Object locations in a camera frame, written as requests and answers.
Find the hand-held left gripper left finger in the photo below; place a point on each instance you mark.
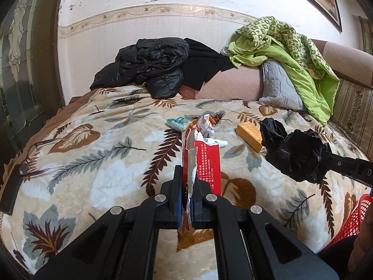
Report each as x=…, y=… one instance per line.
x=180, y=207

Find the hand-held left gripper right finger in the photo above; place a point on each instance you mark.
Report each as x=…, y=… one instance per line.
x=199, y=210

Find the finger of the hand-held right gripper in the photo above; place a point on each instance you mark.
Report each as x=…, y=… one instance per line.
x=346, y=164

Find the torn red carton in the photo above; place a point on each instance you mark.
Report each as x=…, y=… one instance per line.
x=208, y=163

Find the black plastic bag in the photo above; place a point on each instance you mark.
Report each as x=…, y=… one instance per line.
x=294, y=154

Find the red plastic basket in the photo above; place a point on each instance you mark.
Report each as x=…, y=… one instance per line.
x=357, y=218

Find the orange and white wrapper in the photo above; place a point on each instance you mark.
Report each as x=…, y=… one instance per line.
x=204, y=127

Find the teal and white wipes packet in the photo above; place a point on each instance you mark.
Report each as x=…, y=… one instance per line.
x=177, y=123

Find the orange medicine box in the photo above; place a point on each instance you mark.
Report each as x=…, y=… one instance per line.
x=250, y=135

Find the person's right forearm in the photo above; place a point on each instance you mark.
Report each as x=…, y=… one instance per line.
x=367, y=239

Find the striped sofa cushion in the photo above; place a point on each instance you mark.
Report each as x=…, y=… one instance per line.
x=354, y=108

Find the small white tube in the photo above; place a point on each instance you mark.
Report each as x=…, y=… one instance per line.
x=222, y=143

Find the leaf printed blanket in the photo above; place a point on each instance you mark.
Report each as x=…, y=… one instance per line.
x=102, y=157

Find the person's leg in black trousers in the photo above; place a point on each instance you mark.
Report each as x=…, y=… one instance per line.
x=338, y=259

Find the grey quilted pillow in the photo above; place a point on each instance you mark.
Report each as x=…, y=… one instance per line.
x=279, y=84

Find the green patterned quilt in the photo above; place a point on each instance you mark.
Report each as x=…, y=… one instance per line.
x=294, y=55

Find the brown and pink sofa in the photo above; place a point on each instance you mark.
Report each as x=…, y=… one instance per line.
x=233, y=81

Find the black puffer jacket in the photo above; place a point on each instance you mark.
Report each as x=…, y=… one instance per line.
x=145, y=64

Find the black cloth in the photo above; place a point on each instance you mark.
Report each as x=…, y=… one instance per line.
x=204, y=61

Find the eyeglasses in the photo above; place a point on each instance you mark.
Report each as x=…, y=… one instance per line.
x=38, y=157

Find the small shiny object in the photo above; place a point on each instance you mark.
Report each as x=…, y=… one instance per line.
x=225, y=50

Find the black flat case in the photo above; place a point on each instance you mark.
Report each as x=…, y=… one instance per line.
x=10, y=189

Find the wooden glass door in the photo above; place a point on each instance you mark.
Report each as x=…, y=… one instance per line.
x=26, y=58

